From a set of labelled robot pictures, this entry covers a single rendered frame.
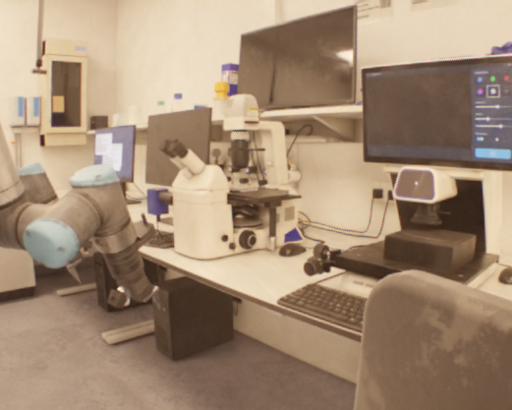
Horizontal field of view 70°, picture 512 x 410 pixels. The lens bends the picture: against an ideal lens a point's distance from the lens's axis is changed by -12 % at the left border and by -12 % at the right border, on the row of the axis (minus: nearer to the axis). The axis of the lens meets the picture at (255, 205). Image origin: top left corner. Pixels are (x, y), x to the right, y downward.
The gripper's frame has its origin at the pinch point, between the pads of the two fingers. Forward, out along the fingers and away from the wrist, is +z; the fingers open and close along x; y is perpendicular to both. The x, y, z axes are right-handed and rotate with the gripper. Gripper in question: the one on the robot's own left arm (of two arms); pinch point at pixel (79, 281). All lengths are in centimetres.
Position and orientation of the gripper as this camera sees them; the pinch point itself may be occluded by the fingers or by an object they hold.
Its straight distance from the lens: 128.3
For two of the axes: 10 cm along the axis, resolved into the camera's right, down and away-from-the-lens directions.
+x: -6.0, 0.0, 8.0
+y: 7.0, -4.8, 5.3
